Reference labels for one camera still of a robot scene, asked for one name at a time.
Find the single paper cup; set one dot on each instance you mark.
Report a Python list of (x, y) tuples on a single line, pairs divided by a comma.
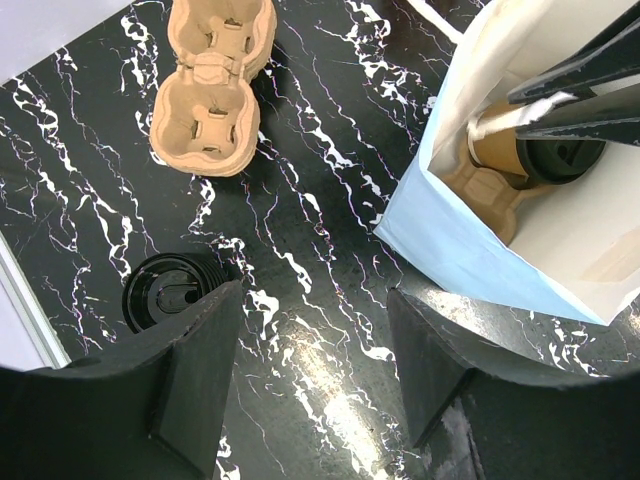
[(497, 151)]

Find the stack of black lids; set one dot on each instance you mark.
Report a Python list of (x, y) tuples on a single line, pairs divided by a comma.
[(165, 285)]

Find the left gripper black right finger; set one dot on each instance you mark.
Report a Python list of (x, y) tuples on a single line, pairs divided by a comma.
[(476, 410)]

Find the aluminium frame post left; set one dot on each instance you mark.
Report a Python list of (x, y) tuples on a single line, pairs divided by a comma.
[(28, 340)]

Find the cardboard cup carrier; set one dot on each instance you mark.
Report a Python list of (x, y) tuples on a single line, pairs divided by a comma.
[(487, 193)]

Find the single white straw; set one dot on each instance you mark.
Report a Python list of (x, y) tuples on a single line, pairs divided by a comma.
[(502, 116)]

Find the light blue paper bag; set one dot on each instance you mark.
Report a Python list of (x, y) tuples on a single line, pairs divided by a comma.
[(576, 250)]

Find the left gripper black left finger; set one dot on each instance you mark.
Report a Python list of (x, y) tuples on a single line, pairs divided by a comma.
[(150, 407)]

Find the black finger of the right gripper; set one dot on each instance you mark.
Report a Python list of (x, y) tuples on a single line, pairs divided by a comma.
[(611, 55), (612, 117)]

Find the stack of cardboard cup carriers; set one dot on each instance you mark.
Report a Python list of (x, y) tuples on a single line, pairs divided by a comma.
[(206, 118)]

